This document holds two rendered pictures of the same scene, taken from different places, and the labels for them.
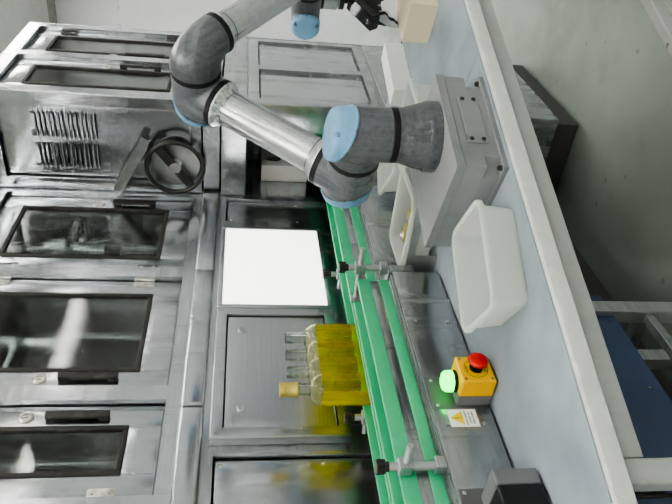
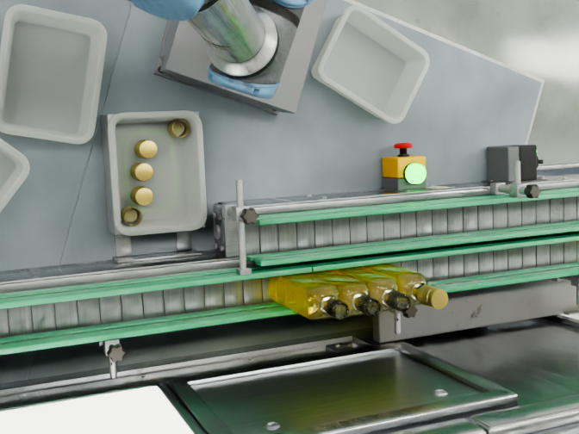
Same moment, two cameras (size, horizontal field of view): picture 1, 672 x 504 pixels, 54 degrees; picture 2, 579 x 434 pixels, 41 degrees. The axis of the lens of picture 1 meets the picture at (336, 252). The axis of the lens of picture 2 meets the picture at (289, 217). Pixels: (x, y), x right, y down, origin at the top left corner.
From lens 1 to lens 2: 2.19 m
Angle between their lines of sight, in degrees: 96
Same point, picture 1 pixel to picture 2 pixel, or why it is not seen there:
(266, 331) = (258, 410)
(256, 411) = (432, 385)
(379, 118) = not seen: outside the picture
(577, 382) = (482, 58)
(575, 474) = (513, 104)
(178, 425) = (524, 422)
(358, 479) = (444, 354)
